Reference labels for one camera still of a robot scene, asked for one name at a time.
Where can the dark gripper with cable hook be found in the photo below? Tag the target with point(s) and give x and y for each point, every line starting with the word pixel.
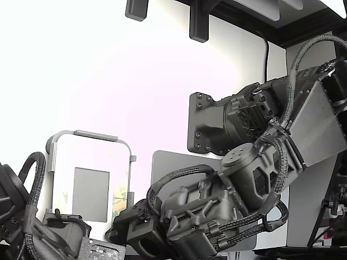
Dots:
pixel 70 227

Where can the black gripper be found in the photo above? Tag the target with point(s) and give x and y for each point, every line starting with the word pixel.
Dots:
pixel 138 211

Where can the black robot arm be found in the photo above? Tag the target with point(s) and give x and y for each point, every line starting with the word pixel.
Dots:
pixel 11 195

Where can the green circuit board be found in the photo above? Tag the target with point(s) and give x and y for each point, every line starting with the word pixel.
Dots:
pixel 100 250

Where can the white panel with grey screen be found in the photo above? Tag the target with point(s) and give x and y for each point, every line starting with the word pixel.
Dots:
pixel 90 193

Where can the grey flat mat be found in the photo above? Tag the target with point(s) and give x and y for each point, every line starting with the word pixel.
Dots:
pixel 176 159

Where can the grey printed fixture stand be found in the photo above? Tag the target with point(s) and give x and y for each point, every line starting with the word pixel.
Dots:
pixel 95 134

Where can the black stand leg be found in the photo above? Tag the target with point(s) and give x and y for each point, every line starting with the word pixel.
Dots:
pixel 317 230

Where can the black clamp hardware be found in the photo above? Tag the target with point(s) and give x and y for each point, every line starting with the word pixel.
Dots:
pixel 333 205

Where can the white overhead panel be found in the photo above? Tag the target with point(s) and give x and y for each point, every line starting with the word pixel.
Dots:
pixel 260 8

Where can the black camera mount cube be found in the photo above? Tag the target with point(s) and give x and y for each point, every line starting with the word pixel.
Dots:
pixel 146 235

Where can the long black bracket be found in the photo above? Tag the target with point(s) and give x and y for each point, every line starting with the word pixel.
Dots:
pixel 199 24

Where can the short black bracket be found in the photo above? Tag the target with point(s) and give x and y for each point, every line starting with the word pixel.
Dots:
pixel 137 9

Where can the black overhead frame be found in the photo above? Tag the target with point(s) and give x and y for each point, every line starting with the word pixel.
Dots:
pixel 298 29

